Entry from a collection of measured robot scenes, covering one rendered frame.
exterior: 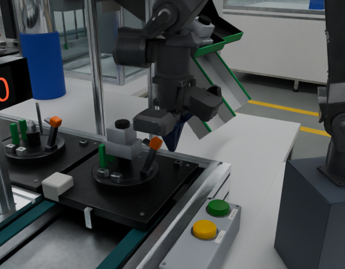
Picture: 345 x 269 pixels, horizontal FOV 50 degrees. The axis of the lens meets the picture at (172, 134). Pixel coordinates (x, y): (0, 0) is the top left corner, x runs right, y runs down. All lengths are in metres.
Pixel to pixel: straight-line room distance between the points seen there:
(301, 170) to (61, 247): 0.44
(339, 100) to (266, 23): 4.14
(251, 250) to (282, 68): 4.03
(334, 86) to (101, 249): 0.47
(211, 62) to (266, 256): 0.62
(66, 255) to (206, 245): 0.25
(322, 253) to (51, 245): 0.46
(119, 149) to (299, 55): 4.01
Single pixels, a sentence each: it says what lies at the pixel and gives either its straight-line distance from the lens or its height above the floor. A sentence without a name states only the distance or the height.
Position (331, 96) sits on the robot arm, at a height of 1.20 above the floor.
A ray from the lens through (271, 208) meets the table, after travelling 0.92.
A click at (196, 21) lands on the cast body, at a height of 1.26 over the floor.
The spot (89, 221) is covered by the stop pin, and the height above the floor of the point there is 0.94.
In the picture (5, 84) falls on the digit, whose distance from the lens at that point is 0.64.
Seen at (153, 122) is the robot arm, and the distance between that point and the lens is 0.59.
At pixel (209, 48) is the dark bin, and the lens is 0.89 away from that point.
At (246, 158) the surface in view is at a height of 0.86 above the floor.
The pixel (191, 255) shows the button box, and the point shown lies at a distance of 0.62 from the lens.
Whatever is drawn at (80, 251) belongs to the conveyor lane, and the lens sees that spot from 0.71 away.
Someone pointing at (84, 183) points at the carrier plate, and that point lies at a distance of 0.79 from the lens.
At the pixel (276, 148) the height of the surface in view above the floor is 0.86.
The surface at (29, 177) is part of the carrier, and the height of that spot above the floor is 0.97.
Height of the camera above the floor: 1.38
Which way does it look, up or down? 24 degrees down
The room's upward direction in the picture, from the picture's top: straight up
